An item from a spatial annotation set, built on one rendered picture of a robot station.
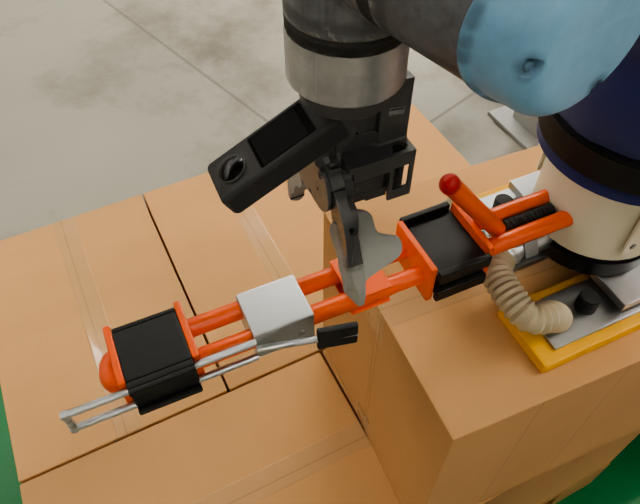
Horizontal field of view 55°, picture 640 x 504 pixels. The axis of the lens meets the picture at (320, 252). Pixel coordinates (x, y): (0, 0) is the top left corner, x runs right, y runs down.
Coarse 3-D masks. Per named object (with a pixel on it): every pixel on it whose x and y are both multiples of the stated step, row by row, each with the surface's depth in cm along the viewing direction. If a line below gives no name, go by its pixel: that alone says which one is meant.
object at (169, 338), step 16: (176, 304) 66; (144, 320) 65; (160, 320) 65; (176, 320) 64; (112, 336) 64; (128, 336) 63; (144, 336) 63; (160, 336) 63; (176, 336) 63; (192, 336) 63; (112, 352) 62; (128, 352) 62; (144, 352) 62; (160, 352) 62; (176, 352) 62; (192, 352) 62; (128, 368) 61; (144, 368) 61; (160, 368) 61; (128, 400) 62
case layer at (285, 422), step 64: (192, 192) 153; (0, 256) 140; (64, 256) 140; (128, 256) 140; (192, 256) 140; (256, 256) 140; (320, 256) 140; (0, 320) 130; (64, 320) 130; (128, 320) 130; (0, 384) 120; (64, 384) 120; (256, 384) 120; (320, 384) 120; (64, 448) 112; (128, 448) 112; (192, 448) 112; (256, 448) 112; (320, 448) 112
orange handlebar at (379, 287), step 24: (504, 216) 76; (552, 216) 76; (504, 240) 73; (528, 240) 74; (336, 264) 70; (312, 288) 70; (336, 288) 72; (384, 288) 68; (408, 288) 71; (216, 312) 67; (240, 312) 67; (336, 312) 68; (240, 336) 65
